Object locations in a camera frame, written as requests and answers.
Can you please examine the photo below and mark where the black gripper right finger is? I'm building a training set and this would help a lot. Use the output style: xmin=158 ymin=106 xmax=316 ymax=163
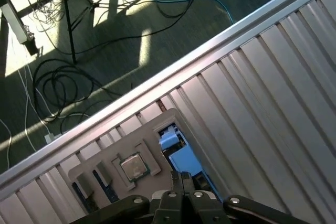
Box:
xmin=182 ymin=171 xmax=320 ymax=224

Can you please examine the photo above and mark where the grey parts rack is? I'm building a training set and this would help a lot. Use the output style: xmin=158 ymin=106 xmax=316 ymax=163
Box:
xmin=67 ymin=107 xmax=223 ymax=218

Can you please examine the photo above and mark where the RAM stick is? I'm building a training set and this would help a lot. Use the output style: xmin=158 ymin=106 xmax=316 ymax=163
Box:
xmin=70 ymin=182 xmax=100 ymax=215
xmin=91 ymin=170 xmax=118 ymax=205

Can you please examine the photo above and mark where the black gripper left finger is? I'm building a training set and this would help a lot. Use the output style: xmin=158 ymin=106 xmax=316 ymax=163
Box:
xmin=69 ymin=171 xmax=184 ymax=224

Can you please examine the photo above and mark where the black coiled cable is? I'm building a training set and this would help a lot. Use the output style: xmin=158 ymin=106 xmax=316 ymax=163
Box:
xmin=33 ymin=58 xmax=124 ymax=134

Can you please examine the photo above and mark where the silver CPU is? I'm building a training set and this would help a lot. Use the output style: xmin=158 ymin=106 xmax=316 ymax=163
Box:
xmin=119 ymin=155 xmax=152 ymax=182

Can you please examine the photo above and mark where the black tripod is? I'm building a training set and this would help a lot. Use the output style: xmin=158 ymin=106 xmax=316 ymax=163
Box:
xmin=58 ymin=0 xmax=165 ymax=65

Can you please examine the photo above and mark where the blue floor cable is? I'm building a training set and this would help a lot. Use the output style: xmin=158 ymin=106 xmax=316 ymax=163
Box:
xmin=143 ymin=0 xmax=235 ymax=25

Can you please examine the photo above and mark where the white table leg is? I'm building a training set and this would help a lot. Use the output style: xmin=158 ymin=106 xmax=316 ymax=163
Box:
xmin=0 ymin=0 xmax=37 ymax=56

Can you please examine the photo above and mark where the hard disk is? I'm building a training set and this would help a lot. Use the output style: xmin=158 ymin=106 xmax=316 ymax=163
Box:
xmin=156 ymin=125 xmax=220 ymax=201

